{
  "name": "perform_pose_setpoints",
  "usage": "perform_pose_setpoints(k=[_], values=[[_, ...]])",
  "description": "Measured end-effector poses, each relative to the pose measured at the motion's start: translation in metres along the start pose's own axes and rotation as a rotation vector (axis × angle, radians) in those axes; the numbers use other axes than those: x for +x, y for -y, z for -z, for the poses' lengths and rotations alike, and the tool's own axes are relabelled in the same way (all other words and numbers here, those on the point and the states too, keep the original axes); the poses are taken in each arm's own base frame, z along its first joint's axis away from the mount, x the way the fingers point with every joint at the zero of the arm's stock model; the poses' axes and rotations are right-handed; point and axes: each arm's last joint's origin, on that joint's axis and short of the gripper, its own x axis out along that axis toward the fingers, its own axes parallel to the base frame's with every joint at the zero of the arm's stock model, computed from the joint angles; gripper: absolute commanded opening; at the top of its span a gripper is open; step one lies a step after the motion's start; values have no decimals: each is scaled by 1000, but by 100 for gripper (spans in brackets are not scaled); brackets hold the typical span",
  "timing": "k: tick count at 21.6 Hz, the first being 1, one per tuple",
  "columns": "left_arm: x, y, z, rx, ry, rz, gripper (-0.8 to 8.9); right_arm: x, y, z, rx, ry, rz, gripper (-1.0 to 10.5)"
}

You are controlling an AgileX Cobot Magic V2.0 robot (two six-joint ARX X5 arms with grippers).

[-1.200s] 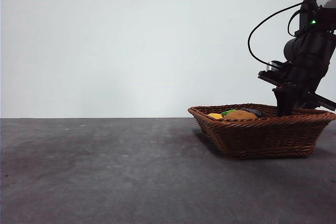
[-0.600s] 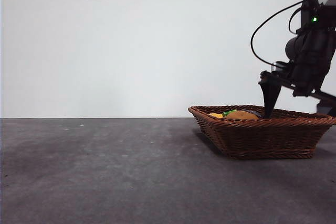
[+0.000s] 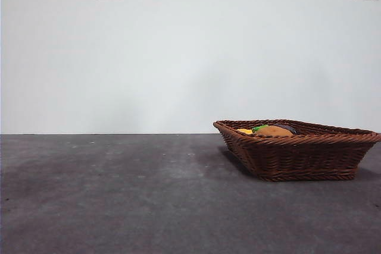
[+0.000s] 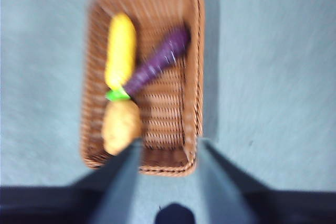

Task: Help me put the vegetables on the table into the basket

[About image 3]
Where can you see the purple eggplant with green stem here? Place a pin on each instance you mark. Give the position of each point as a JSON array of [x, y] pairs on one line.
[[287, 128]]

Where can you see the brown potato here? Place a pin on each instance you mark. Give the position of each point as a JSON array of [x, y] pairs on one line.
[[274, 132]]

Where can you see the yellow corn cob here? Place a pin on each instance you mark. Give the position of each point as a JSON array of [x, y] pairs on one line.
[[244, 131]]

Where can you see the brown woven wicker basket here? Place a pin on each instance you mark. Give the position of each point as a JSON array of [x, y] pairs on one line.
[[297, 159]]

